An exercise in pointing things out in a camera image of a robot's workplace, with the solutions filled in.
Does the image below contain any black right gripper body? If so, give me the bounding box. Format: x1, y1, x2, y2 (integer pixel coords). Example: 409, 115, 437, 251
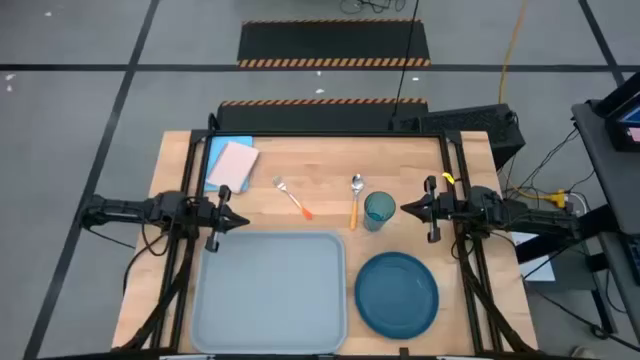
423, 175, 458, 245

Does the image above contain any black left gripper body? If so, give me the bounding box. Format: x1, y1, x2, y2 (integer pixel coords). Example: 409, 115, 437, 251
192, 184, 232, 253

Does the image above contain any teal translucent plastic cup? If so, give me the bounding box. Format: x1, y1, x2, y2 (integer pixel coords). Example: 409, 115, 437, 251
363, 190, 397, 233

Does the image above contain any orange-handled metal fork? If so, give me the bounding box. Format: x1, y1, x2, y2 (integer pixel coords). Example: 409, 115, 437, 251
272, 175, 314, 221

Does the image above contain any orange-handled metal spoon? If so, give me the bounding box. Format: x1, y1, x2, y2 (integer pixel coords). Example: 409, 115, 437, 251
349, 173, 365, 232

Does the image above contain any grey plastic tray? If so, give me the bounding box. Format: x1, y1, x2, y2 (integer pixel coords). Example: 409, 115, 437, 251
189, 230, 349, 355

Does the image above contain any dark blue round plate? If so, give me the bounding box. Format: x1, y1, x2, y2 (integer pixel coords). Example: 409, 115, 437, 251
354, 251, 441, 340

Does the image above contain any black perforated computer case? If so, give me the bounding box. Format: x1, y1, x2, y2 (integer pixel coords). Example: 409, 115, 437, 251
389, 103, 527, 170

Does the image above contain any white paper sheet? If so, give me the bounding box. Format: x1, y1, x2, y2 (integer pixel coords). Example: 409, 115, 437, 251
509, 231, 557, 283

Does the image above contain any black side table beam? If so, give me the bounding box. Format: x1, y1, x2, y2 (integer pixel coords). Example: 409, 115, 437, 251
514, 203, 619, 265

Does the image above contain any black hazard-striped floor mat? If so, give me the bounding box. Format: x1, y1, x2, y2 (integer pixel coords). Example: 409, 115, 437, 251
215, 97, 430, 133
236, 18, 432, 69

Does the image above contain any grey side table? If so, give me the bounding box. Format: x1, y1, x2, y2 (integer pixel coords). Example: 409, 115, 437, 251
571, 99, 640, 236

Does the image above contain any black-framed monitor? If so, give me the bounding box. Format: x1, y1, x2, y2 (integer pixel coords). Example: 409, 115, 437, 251
594, 72, 640, 153

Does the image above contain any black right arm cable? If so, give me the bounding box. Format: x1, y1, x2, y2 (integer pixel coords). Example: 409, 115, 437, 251
449, 222, 481, 262

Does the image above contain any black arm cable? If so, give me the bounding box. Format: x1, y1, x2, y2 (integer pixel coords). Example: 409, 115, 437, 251
122, 224, 172, 297
449, 222, 481, 262

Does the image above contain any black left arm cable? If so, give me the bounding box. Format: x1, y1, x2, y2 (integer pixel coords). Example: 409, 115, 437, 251
122, 224, 172, 297

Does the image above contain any black metal table frame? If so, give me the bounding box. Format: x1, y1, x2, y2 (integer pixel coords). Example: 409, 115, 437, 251
119, 128, 539, 359

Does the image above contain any black hanging cable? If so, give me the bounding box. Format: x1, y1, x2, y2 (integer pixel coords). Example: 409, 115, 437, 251
391, 0, 421, 119

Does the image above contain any yellow hanging cable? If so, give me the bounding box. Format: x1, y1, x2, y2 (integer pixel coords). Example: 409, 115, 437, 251
498, 0, 530, 105

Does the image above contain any long black floor cable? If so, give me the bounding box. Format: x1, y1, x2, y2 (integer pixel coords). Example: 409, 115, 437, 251
522, 279, 640, 352

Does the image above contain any coiled black floor cable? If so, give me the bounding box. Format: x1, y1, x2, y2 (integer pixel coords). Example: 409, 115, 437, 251
339, 0, 407, 15

